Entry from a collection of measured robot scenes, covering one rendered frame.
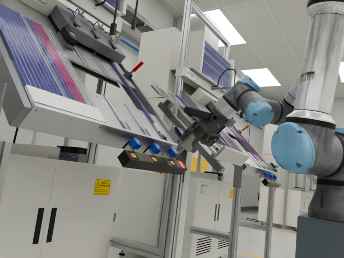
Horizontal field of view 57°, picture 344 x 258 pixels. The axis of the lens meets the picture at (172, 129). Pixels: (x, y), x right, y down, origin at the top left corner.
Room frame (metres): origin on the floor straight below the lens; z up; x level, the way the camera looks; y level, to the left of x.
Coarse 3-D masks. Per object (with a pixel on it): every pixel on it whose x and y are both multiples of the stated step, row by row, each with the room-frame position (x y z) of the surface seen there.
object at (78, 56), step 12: (0, 0) 0.99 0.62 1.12; (12, 0) 1.06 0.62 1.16; (24, 12) 1.06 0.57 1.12; (36, 12) 1.15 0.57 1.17; (48, 24) 1.16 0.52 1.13; (84, 48) 1.27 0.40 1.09; (72, 60) 1.10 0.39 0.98; (84, 60) 1.17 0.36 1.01; (96, 60) 1.26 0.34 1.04; (84, 72) 1.22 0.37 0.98; (96, 72) 1.20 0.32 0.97; (108, 72) 1.28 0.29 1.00; (120, 72) 1.40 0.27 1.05; (132, 84) 1.40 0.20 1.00
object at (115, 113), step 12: (96, 96) 1.02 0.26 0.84; (108, 108) 1.02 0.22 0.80; (120, 108) 1.10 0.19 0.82; (132, 108) 1.19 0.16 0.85; (108, 120) 0.96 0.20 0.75; (120, 120) 1.03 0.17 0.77; (132, 120) 1.10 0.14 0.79; (144, 120) 1.19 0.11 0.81; (156, 120) 1.30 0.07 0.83; (144, 132) 1.10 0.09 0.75; (156, 132) 1.20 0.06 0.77
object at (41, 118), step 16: (32, 112) 0.70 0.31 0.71; (48, 112) 0.72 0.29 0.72; (64, 112) 0.76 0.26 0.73; (32, 128) 0.74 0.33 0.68; (48, 128) 0.77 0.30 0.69; (64, 128) 0.80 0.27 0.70; (80, 128) 0.83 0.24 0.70; (96, 128) 0.87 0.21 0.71; (112, 128) 0.90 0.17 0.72; (112, 144) 0.97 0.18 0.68; (144, 144) 1.07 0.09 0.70; (160, 144) 1.12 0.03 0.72; (176, 144) 1.20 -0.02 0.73
